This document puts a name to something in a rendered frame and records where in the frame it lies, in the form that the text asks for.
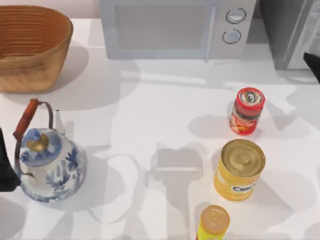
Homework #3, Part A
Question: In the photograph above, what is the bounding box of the red jar with red lid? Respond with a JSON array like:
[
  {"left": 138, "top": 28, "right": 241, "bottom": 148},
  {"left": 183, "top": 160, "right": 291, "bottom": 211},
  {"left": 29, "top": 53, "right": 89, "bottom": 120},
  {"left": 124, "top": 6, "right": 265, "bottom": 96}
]
[{"left": 229, "top": 87, "right": 266, "bottom": 136}]

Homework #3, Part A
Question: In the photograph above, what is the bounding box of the pale microwave oven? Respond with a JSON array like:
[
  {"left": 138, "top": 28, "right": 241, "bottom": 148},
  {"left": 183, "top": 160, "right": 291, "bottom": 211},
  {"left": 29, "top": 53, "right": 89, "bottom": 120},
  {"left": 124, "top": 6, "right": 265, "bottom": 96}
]
[{"left": 97, "top": 0, "right": 258, "bottom": 63}]

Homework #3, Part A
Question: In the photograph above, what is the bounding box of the yellow can with gold lid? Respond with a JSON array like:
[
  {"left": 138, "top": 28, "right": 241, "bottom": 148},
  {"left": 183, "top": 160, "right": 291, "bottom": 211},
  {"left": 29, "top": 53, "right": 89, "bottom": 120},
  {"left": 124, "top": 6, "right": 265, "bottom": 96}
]
[{"left": 213, "top": 138, "right": 266, "bottom": 202}]

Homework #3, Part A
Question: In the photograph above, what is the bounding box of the microwave knob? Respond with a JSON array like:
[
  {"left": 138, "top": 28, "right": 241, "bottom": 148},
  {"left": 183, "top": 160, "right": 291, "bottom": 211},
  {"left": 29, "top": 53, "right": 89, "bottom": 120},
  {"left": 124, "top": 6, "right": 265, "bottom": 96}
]
[
  {"left": 221, "top": 28, "right": 242, "bottom": 45},
  {"left": 226, "top": 7, "right": 247, "bottom": 24}
]

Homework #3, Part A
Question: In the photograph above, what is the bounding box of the yellow tube with orange lid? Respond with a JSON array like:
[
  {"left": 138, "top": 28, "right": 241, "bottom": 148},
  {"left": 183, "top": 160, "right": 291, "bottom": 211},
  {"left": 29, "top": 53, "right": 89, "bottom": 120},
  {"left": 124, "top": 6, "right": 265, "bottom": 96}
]
[{"left": 195, "top": 204, "right": 231, "bottom": 240}]

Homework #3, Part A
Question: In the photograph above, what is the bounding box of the blue and white teapot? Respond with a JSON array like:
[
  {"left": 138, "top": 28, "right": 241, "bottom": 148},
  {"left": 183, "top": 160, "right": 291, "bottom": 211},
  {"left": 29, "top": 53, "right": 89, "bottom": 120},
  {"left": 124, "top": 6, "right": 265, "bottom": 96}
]
[{"left": 12, "top": 98, "right": 88, "bottom": 204}]

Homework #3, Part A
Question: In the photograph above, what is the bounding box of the woven wooden basket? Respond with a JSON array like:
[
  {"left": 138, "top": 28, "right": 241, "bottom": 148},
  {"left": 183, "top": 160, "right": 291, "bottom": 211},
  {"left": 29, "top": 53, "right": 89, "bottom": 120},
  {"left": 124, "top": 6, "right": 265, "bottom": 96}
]
[{"left": 0, "top": 5, "right": 74, "bottom": 94}]

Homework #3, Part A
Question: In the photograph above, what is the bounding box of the grey cabinet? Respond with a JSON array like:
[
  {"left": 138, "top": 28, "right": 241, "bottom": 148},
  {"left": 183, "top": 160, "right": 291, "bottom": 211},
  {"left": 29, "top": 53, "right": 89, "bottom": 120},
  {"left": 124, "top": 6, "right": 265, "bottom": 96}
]
[{"left": 258, "top": 0, "right": 320, "bottom": 71}]

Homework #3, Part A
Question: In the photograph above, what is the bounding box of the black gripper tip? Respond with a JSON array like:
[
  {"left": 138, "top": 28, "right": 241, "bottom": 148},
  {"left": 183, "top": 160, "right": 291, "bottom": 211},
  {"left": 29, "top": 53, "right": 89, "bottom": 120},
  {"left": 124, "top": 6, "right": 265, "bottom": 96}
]
[
  {"left": 0, "top": 127, "right": 21, "bottom": 194},
  {"left": 303, "top": 52, "right": 320, "bottom": 85}
]

